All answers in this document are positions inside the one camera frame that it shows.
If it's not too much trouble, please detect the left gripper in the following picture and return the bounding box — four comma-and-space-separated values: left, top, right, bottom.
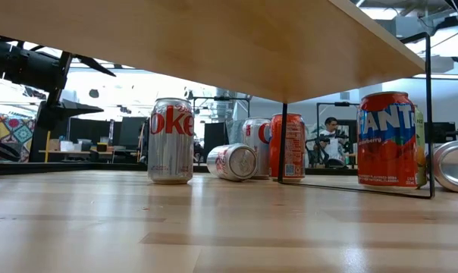
3, 39, 118, 132

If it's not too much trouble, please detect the silver Diet Coke can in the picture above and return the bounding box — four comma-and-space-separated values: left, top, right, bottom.
205, 143, 259, 183
146, 97, 196, 186
241, 116, 273, 180

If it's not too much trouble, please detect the orange Fanta can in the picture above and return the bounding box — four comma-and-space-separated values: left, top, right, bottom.
268, 112, 307, 184

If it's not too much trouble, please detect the pale green Sanzo can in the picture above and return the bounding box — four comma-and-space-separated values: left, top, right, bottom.
413, 105, 429, 190

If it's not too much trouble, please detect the red soda can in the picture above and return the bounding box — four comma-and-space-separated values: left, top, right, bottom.
431, 140, 458, 195

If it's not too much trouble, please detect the black monitor on arm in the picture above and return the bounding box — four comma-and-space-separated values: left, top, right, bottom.
428, 121, 458, 145

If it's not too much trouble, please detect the wooden shelf board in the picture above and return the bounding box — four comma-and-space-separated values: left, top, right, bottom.
0, 0, 426, 104

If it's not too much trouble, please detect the white box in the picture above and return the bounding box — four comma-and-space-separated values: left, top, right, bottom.
59, 139, 83, 153

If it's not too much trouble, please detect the wooden workbench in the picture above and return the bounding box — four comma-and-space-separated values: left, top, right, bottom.
38, 149, 139, 157

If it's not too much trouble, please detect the black panel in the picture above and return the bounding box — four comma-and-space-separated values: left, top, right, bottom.
203, 121, 230, 164

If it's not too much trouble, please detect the grey tarp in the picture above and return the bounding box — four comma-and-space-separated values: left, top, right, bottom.
225, 118, 246, 145

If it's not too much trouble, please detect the person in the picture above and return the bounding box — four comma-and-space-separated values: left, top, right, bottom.
312, 116, 350, 169

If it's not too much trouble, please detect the red strawberry Fanta can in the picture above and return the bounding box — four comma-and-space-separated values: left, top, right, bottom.
356, 90, 419, 190

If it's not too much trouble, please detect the black partition wall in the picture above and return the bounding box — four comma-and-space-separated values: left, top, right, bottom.
28, 116, 115, 163

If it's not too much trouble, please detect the yellow extension cable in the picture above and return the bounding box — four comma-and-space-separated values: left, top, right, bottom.
42, 130, 52, 164

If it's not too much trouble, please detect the black table frame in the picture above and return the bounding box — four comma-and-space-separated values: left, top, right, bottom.
0, 162, 359, 177

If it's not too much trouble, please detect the black camera rig frame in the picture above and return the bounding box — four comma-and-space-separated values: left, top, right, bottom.
192, 96, 252, 166
315, 101, 361, 168

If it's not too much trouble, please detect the black wire shelf leg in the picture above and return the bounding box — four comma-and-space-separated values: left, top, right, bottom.
277, 32, 436, 200

